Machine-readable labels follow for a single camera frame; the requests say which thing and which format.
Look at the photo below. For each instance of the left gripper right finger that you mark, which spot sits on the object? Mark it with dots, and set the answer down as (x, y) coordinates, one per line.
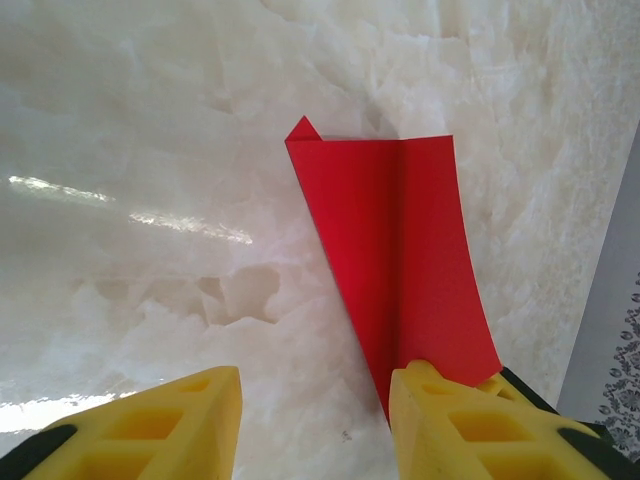
(475, 435)

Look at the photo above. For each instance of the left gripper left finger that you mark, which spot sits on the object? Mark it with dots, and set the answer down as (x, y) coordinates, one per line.
(165, 435)

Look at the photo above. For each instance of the red paper sheet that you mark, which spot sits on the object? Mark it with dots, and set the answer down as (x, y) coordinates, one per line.
(400, 250)

